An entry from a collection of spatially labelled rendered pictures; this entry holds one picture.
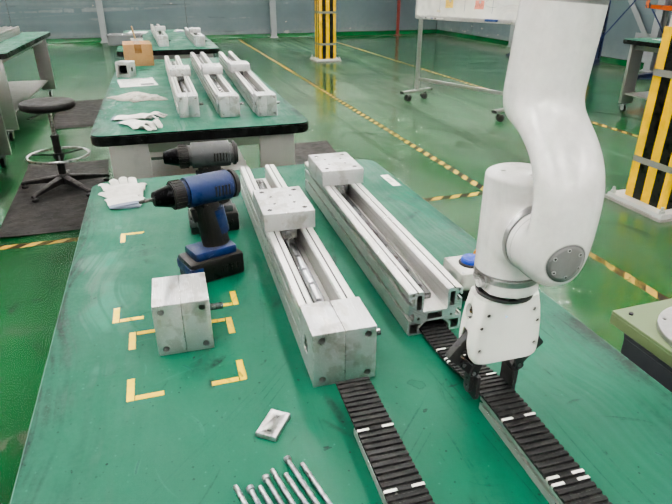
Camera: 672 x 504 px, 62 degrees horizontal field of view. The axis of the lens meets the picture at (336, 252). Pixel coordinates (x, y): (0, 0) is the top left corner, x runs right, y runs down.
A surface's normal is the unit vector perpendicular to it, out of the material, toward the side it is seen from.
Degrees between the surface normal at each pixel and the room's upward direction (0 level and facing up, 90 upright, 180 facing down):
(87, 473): 0
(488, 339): 89
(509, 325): 90
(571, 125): 44
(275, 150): 90
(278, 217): 90
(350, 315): 0
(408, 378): 0
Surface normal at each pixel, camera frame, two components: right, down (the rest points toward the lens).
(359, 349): 0.27, 0.42
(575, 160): 0.20, -0.22
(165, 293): 0.00, -0.90
